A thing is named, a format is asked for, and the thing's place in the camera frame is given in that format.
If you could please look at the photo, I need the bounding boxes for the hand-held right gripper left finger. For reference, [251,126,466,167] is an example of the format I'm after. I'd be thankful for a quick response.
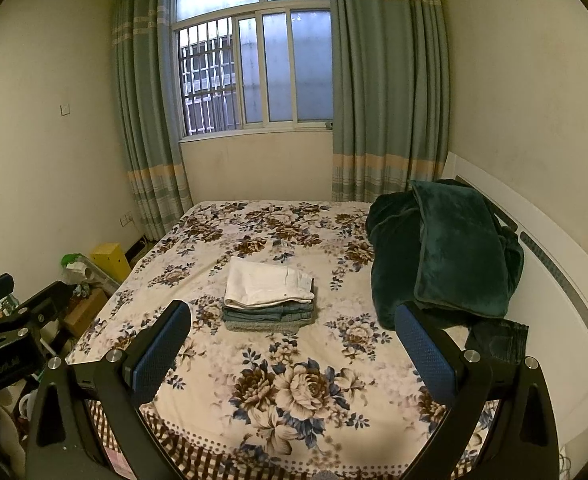
[24,299,192,480]

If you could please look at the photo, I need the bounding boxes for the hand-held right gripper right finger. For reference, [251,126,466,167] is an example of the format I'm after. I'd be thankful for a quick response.
[394,302,560,480]

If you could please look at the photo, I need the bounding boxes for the white pants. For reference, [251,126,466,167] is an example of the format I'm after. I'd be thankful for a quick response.
[224,258,315,308]

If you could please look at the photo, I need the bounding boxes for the folded grey pants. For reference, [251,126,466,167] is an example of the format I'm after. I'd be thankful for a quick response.
[224,319,302,334]

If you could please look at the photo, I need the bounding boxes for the cardboard box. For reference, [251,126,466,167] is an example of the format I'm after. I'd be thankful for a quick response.
[62,287,108,338]

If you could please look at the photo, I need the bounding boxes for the green and white bag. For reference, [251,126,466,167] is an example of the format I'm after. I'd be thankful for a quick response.
[61,252,94,281]

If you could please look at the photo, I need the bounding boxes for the clear plastic container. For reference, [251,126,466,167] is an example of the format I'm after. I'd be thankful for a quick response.
[81,255,122,295]

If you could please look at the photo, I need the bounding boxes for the dark denim jeans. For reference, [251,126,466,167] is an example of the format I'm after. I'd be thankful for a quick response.
[464,319,530,366]

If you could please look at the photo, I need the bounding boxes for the yellow box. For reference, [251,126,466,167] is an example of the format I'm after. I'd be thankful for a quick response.
[90,243,132,283]

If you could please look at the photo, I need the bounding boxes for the dark green plush blanket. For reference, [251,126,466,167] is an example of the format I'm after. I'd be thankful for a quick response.
[365,179,525,331]

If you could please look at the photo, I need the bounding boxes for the folded blue jeans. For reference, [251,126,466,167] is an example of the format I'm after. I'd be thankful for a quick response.
[222,310,315,323]
[222,300,315,314]

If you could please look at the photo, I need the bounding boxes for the white headboard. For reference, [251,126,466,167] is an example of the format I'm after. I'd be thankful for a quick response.
[441,151,588,461]

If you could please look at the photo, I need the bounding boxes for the bed with floral sheet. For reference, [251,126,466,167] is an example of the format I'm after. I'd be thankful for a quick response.
[65,200,530,480]

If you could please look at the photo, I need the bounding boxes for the green striped curtain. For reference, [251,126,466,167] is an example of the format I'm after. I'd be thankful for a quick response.
[111,0,195,241]
[328,0,450,203]

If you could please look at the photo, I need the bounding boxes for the window with metal bars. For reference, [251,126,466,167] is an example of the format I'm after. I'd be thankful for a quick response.
[171,0,335,140]

